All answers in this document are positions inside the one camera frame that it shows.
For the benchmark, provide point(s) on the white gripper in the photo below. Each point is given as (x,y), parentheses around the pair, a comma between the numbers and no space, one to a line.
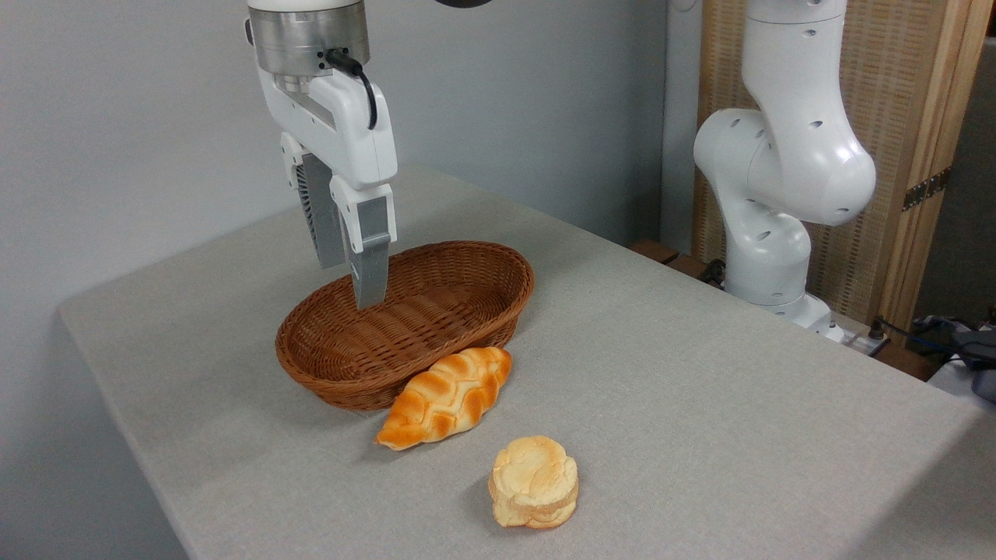
(342,131)

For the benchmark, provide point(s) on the small round bread roll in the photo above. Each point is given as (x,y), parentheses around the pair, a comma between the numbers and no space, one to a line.
(533,478)

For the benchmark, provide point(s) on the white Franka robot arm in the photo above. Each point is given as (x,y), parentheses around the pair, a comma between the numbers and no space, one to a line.
(786,155)

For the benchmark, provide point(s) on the long braided bread loaf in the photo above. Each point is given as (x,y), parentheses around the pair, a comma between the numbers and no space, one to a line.
(443,397)

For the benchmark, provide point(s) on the brown wicker basket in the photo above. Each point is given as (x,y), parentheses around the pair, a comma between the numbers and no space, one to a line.
(342,342)

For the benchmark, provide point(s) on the brown wooden platform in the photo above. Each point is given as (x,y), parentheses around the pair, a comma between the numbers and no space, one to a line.
(654,250)

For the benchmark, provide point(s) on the grey fabric tablecloth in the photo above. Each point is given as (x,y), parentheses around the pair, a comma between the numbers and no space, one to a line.
(700,435)

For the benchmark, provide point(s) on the white power strip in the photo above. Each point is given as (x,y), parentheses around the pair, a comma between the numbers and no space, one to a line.
(860,342)

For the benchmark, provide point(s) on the wooden folding screen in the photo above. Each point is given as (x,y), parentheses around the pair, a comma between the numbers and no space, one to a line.
(895,93)

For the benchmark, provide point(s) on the dark metal screen hinge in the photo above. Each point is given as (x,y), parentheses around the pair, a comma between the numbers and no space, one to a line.
(926,189)

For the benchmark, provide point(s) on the dark grey bag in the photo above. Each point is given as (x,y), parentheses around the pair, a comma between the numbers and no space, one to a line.
(982,362)

